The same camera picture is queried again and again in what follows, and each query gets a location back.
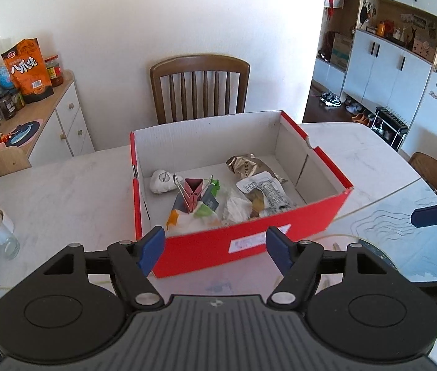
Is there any white printed sachet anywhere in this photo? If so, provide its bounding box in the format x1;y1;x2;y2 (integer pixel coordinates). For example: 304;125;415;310
236;172;296;218

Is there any red binder clip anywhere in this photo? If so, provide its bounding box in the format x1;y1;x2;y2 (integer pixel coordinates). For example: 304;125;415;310
173;174;213;213

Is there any white computer mouse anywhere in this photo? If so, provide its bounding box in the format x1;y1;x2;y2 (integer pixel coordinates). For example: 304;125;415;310
150;169;183;194

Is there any black shoe rack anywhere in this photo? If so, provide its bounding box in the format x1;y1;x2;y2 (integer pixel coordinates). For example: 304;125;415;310
370;106;409;151

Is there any brown foil snack packet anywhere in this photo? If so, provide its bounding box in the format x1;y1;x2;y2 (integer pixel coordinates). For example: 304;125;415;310
226;153;285;183

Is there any red cardboard shoe box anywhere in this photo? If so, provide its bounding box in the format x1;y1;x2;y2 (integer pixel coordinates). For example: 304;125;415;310
130;111;353;278

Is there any white sideboard cabinet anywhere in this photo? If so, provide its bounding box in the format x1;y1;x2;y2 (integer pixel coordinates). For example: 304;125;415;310
0;70;94;167

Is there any wooden desk organizer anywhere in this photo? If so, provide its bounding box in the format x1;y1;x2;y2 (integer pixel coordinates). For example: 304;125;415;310
0;147;31;177

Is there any round blue mouse pad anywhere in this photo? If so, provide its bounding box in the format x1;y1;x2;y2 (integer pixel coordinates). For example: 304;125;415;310
5;120;41;147

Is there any red lid sauce jar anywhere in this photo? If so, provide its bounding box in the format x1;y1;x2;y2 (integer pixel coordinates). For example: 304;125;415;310
44;54;63;87

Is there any orange snack bag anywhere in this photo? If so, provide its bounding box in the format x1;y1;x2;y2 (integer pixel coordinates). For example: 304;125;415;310
1;39;53;104

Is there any small blue globe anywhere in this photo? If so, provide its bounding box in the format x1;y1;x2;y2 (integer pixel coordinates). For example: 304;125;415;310
0;65;15;90

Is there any white storage wall cabinet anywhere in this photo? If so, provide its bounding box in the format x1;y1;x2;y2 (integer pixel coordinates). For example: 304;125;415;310
312;0;437;160

